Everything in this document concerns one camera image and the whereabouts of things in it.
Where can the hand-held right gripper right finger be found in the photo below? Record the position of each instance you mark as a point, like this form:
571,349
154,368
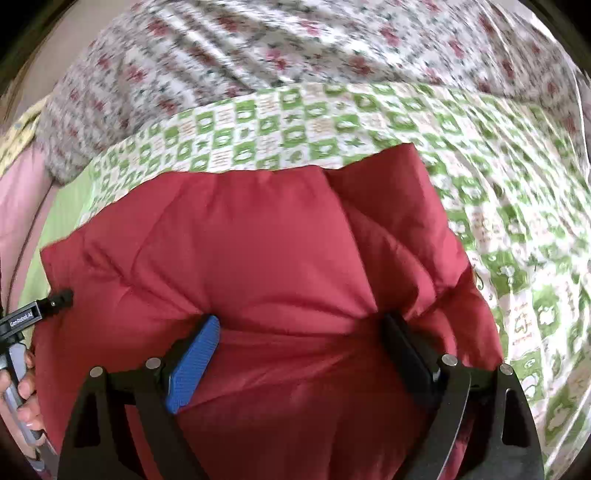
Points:
411,360

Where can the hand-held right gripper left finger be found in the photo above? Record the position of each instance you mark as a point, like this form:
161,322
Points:
194,364

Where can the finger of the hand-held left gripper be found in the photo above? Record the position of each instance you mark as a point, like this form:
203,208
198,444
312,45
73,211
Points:
59,300

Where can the red quilted jacket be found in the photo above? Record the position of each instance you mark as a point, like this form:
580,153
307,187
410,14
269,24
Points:
277,258

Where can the person's left hand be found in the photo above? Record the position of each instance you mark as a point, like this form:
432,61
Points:
30,406

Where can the pink blanket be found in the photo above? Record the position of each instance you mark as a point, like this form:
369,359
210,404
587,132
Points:
23,207

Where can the yellow floral blanket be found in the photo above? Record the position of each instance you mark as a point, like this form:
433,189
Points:
18,134

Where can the green checkered bed sheet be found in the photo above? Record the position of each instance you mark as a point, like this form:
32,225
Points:
508,184

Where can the red floral quilt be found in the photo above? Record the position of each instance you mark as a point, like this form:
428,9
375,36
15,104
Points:
300,41

